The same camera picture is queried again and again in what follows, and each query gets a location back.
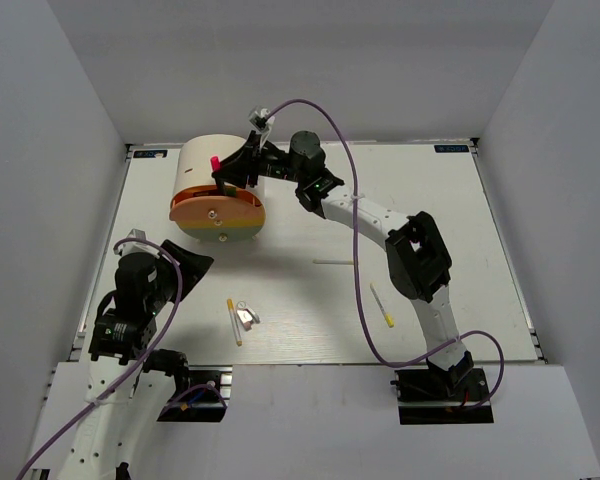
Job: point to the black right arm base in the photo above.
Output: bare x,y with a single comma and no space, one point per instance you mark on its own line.
423,401

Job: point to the blue label sticker left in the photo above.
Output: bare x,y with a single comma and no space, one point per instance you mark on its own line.
149,154

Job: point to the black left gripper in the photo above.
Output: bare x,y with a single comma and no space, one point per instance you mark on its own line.
193,265

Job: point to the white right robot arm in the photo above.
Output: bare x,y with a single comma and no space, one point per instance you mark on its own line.
418,260

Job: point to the beige orange round organizer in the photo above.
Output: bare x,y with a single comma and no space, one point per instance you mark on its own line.
213,218

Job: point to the orange highlighter marker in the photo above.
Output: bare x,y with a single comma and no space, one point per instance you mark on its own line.
204,193

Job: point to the white pen yellow cap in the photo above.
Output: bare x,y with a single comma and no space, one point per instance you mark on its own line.
332,262

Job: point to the pink highlighter marker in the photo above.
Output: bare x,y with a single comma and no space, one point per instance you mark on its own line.
216,167

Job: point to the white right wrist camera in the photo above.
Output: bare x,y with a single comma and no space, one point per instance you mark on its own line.
262,119

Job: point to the pink silver binder clip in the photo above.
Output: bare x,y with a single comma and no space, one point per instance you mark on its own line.
246,315

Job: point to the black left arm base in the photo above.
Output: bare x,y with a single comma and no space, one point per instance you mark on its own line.
202,398

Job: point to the blue label sticker right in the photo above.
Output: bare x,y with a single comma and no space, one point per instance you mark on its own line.
451,148

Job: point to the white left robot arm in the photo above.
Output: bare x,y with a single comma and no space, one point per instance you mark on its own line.
130,379

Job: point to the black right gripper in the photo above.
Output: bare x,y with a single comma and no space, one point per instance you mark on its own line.
238,167

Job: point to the blue label sticker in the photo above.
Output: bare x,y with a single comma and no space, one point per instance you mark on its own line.
451,148
149,154

